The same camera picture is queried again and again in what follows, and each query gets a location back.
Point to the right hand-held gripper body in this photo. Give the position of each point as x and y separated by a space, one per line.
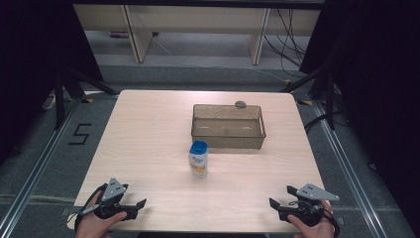
310 211

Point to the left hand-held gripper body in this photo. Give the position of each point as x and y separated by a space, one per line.
114 190

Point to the person's right hand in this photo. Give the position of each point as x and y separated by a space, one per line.
317 231

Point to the person's left hand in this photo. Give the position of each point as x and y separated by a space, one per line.
90 226

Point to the white bottle with blue cap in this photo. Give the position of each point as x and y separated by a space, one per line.
198 160

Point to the transparent brown plastic box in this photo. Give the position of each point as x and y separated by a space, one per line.
228 140

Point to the black tripod stand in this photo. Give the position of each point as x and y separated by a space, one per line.
329 99
60 99

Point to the small grey round object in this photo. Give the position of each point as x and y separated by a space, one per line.
240 104

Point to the black curtain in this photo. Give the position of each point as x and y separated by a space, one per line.
29 66
376 82

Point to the beige wooden desk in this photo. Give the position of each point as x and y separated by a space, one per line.
198 18

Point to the metal floor rail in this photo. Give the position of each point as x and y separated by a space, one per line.
29 178
350 172

